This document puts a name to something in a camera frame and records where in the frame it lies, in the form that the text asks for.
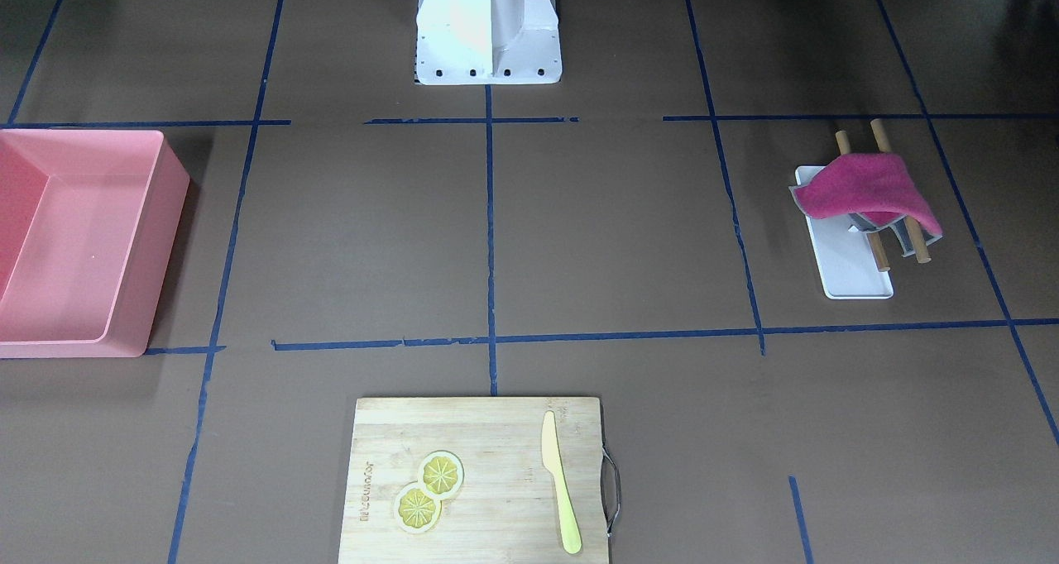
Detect pink microfiber cloth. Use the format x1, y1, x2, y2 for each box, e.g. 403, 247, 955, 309
790, 153, 943, 237

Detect pink plastic bin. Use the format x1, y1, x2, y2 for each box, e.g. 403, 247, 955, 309
1, 128, 189, 358

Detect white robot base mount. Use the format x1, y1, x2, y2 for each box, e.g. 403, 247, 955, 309
414, 0, 563, 86

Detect bamboo cutting board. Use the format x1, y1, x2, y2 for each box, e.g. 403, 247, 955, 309
337, 397, 611, 563

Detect white towel rack tray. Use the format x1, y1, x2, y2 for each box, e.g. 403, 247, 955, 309
790, 164, 943, 299

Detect yellow plastic knife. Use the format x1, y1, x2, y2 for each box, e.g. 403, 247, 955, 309
540, 410, 582, 554

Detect wooden rack rod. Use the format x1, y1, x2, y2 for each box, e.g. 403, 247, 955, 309
834, 130, 890, 271
870, 119, 932, 263

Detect lower lemon slice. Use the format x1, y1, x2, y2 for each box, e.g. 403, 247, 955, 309
392, 483, 443, 534

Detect upper lemon slice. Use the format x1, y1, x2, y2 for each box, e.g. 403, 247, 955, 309
419, 451, 465, 501

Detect lemon slice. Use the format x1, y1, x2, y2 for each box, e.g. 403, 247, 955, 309
392, 483, 443, 534
419, 451, 465, 501

